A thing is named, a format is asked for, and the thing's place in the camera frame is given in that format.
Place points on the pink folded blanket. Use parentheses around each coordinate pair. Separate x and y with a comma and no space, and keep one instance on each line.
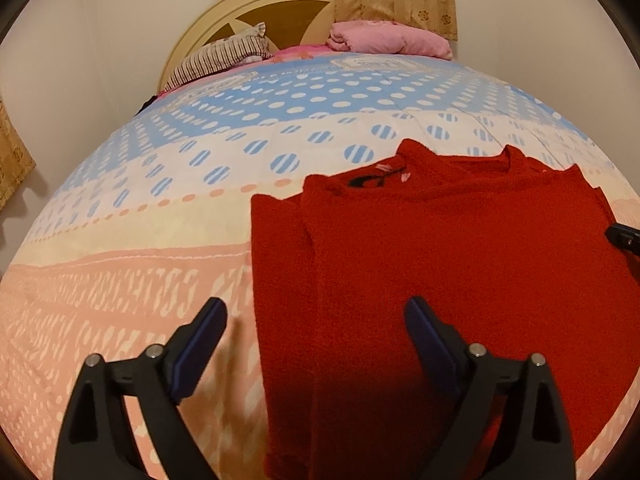
(390,37)

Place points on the dark cloth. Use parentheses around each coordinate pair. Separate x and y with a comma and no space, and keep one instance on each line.
(145,104)

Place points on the striped pillow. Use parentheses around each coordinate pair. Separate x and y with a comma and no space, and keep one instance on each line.
(220,55)

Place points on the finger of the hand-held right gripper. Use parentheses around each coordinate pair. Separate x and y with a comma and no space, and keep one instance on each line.
(625,236)

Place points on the pink patterned pillow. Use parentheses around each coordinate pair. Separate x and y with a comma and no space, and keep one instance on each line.
(300,52)

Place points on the red embroidered knit sweater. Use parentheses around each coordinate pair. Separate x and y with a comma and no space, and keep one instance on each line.
(425,260)

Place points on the cream wooden headboard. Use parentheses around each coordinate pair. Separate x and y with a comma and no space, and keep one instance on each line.
(235,15)

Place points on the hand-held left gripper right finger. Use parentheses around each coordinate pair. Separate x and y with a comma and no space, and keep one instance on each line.
(435,347)

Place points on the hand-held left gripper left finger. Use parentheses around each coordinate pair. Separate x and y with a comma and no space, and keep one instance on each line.
(197,350)

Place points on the polka dot bed blanket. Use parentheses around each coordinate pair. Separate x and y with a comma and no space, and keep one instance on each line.
(150,200)

